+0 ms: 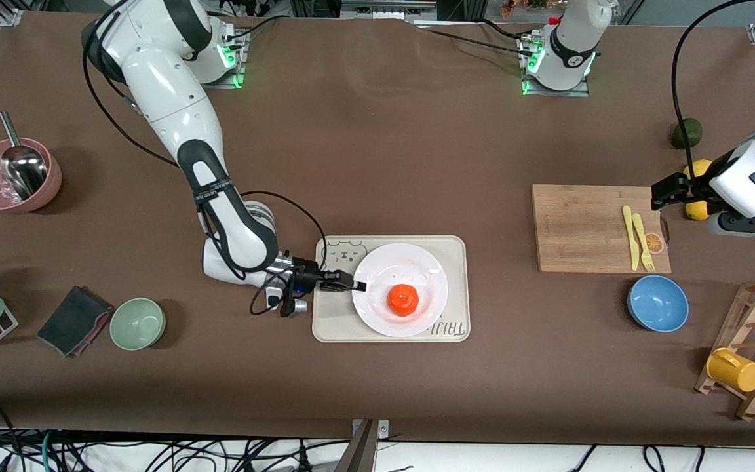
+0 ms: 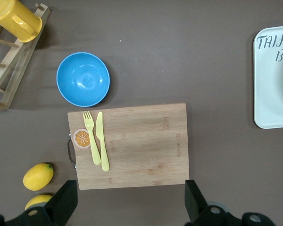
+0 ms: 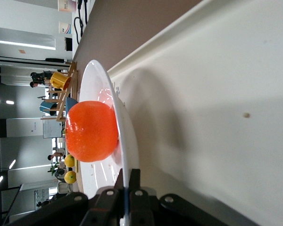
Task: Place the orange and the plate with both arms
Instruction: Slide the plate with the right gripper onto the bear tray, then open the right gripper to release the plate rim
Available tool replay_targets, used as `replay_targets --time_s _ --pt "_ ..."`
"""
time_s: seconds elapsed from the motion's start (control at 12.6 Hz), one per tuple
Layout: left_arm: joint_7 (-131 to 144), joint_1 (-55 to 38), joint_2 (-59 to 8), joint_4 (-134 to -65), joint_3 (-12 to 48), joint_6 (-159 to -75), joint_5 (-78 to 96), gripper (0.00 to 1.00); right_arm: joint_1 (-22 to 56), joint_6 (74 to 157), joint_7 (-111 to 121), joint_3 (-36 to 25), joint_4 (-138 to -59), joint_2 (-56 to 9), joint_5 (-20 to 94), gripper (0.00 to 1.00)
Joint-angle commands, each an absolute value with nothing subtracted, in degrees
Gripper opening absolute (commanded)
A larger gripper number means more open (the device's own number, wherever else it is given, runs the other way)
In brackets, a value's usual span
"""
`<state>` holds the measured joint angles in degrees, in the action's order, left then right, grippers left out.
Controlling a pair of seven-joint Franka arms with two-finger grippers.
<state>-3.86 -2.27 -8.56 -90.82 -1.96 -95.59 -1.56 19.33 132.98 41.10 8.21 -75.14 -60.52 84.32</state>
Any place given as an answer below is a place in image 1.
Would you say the metal scoop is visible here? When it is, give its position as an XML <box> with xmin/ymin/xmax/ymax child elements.
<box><xmin>0</xmin><ymin>111</ymin><xmax>48</xmax><ymax>201</ymax></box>

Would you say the black base cable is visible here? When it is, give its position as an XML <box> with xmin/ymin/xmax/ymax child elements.
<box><xmin>479</xmin><ymin>18</ymin><xmax>530</xmax><ymax>41</ymax></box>
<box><xmin>415</xmin><ymin>28</ymin><xmax>528</xmax><ymax>56</ymax></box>
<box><xmin>220</xmin><ymin>14</ymin><xmax>281</xmax><ymax>48</ymax></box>

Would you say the beige tray with bear print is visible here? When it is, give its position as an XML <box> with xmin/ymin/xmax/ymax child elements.
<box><xmin>312</xmin><ymin>235</ymin><xmax>471</xmax><ymax>343</ymax></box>

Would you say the yellow mug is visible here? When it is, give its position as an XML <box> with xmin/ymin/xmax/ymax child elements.
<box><xmin>706</xmin><ymin>348</ymin><xmax>755</xmax><ymax>393</ymax></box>

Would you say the black right base cable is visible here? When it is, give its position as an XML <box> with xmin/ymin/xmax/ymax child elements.
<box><xmin>220</xmin><ymin>14</ymin><xmax>281</xmax><ymax>48</ymax></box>

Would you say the dark grey folded cloth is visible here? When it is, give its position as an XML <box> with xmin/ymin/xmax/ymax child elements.
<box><xmin>37</xmin><ymin>286</ymin><xmax>114</xmax><ymax>359</ymax></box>

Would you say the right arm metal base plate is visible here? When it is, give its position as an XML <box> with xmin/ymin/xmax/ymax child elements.
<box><xmin>207</xmin><ymin>28</ymin><xmax>248</xmax><ymax>90</ymax></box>

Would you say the wooden cutting board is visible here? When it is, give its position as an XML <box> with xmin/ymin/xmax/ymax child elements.
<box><xmin>532</xmin><ymin>184</ymin><xmax>672</xmax><ymax>274</ymax></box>

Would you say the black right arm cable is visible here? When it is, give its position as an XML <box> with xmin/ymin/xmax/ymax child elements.
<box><xmin>82</xmin><ymin>10</ymin><xmax>330</xmax><ymax>317</ymax></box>

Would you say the yellow plastic fork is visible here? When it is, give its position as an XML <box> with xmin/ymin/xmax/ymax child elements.
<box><xmin>632</xmin><ymin>213</ymin><xmax>656</xmax><ymax>273</ymax></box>

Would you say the orange fruit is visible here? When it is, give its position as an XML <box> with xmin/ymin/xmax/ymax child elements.
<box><xmin>387</xmin><ymin>284</ymin><xmax>419</xmax><ymax>317</ymax></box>

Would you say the dark green avocado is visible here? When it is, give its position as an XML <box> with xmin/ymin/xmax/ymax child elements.
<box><xmin>672</xmin><ymin>118</ymin><xmax>703</xmax><ymax>150</ymax></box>

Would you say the teal floor cable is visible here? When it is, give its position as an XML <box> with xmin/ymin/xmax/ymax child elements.
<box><xmin>39</xmin><ymin>431</ymin><xmax>57</xmax><ymax>472</ymax></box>

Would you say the black left base cable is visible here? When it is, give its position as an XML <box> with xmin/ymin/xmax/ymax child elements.
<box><xmin>479</xmin><ymin>18</ymin><xmax>530</xmax><ymax>41</ymax></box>
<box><xmin>415</xmin><ymin>28</ymin><xmax>528</xmax><ymax>56</ymax></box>

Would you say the yellow plastic knife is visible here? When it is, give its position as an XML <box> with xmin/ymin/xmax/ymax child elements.
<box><xmin>622</xmin><ymin>206</ymin><xmax>641</xmax><ymax>271</ymax></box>

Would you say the white round plate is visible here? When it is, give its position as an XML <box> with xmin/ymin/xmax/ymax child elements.
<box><xmin>352</xmin><ymin>243</ymin><xmax>449</xmax><ymax>338</ymax></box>

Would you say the blue bowl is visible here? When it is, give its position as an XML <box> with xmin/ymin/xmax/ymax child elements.
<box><xmin>627</xmin><ymin>275</ymin><xmax>689</xmax><ymax>333</ymax></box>

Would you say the aluminium frame crossbar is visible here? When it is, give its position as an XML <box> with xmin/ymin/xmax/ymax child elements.
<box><xmin>340</xmin><ymin>0</ymin><xmax>438</xmax><ymax>22</ymax></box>

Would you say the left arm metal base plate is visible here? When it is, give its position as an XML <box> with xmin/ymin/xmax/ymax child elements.
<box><xmin>520</xmin><ymin>36</ymin><xmax>590</xmax><ymax>98</ymax></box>

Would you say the pale green bowl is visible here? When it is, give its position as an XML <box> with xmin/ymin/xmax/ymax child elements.
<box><xmin>109</xmin><ymin>298</ymin><xmax>166</xmax><ymax>351</ymax></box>

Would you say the metal table edge bracket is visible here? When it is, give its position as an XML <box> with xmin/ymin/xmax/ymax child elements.
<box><xmin>350</xmin><ymin>418</ymin><xmax>390</xmax><ymax>472</ymax></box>

